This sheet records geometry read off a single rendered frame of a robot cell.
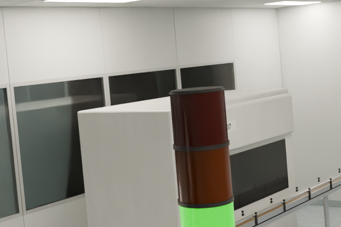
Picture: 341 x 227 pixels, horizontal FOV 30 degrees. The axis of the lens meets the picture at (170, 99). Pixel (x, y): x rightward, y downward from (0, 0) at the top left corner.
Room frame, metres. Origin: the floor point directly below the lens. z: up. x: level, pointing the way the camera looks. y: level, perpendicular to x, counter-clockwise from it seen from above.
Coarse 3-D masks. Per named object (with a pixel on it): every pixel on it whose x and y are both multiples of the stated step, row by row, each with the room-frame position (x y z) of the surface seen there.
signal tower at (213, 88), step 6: (174, 90) 0.57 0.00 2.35; (180, 90) 0.56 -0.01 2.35; (186, 90) 0.55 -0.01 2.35; (192, 90) 0.54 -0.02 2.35; (198, 90) 0.54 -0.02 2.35; (204, 90) 0.54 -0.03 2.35; (210, 90) 0.54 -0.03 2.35; (216, 90) 0.54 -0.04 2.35; (222, 90) 0.56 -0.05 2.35; (216, 144) 0.54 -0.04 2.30; (222, 144) 0.55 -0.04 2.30; (228, 144) 0.55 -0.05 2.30; (180, 150) 0.55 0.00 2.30; (186, 150) 0.54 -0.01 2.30; (192, 150) 0.54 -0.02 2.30; (198, 150) 0.54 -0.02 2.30; (180, 204) 0.55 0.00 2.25; (186, 204) 0.55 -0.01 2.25; (192, 204) 0.54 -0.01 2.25; (198, 204) 0.54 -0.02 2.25; (204, 204) 0.54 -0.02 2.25; (210, 204) 0.54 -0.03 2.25; (216, 204) 0.54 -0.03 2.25; (222, 204) 0.54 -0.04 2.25
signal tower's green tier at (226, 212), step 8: (184, 208) 0.55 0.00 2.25; (192, 208) 0.54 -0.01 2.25; (200, 208) 0.54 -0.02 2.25; (208, 208) 0.54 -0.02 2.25; (216, 208) 0.54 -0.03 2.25; (224, 208) 0.54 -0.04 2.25; (232, 208) 0.56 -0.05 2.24; (184, 216) 0.55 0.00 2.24; (192, 216) 0.54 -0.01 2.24; (200, 216) 0.54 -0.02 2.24; (208, 216) 0.54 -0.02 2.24; (216, 216) 0.54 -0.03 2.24; (224, 216) 0.54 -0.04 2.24; (232, 216) 0.55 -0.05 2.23; (184, 224) 0.55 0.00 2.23; (192, 224) 0.54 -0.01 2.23; (200, 224) 0.54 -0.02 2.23; (208, 224) 0.54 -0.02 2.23; (216, 224) 0.54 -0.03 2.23; (224, 224) 0.54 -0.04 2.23; (232, 224) 0.55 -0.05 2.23
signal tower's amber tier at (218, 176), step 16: (176, 160) 0.56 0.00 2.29; (192, 160) 0.54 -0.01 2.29; (208, 160) 0.54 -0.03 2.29; (224, 160) 0.55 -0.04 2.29; (192, 176) 0.54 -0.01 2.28; (208, 176) 0.54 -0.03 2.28; (224, 176) 0.55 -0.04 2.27; (192, 192) 0.54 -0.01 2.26; (208, 192) 0.54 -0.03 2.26; (224, 192) 0.55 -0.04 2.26
